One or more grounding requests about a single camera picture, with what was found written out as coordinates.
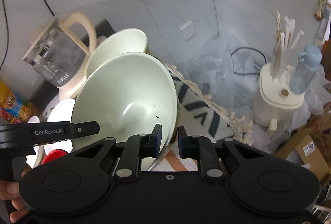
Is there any pale green ceramic bowl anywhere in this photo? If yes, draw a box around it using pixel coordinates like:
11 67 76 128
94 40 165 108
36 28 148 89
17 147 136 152
71 52 179 171

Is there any white ceramic plate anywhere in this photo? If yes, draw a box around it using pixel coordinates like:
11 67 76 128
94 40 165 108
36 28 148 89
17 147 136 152
26 98 75 168

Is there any person's hand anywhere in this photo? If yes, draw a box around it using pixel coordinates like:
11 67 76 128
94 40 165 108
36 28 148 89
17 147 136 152
0 162 31 224

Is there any patterned woven table mat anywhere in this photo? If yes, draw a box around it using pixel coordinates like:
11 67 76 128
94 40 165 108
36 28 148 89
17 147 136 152
159 59 253 146

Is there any white plastic bag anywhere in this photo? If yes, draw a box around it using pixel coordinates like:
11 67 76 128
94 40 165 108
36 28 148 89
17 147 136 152
178 35 268 108

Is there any red lid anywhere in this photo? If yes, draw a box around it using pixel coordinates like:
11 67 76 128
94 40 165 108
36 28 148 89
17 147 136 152
41 149 68 165

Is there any cream utensil sterilizer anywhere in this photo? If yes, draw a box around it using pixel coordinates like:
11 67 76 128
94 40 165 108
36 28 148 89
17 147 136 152
251 63 305 138

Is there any cream kettle base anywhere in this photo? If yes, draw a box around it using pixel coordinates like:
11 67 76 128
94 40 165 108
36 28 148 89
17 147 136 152
59 67 87 101

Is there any cardboard box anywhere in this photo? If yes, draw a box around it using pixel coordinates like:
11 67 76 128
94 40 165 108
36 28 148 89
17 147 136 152
274 125 331 183

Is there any glass electric kettle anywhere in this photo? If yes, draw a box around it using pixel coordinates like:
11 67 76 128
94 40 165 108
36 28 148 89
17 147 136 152
22 11 97 88

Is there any orange juice bottle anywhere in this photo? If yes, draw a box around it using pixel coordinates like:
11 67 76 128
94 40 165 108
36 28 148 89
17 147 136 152
0 81 40 124

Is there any blue baby bottle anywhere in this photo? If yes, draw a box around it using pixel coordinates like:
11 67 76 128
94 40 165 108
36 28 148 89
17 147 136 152
289 45 322 95

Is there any black power cable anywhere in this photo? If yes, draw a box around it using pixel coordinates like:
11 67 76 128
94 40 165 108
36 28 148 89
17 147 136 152
230 47 268 76

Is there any white wall socket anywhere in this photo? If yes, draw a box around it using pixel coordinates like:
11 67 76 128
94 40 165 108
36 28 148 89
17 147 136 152
180 21 196 42

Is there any black handle with GenRobot label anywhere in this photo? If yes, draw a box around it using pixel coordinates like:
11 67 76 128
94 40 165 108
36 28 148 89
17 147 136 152
1 121 100 182

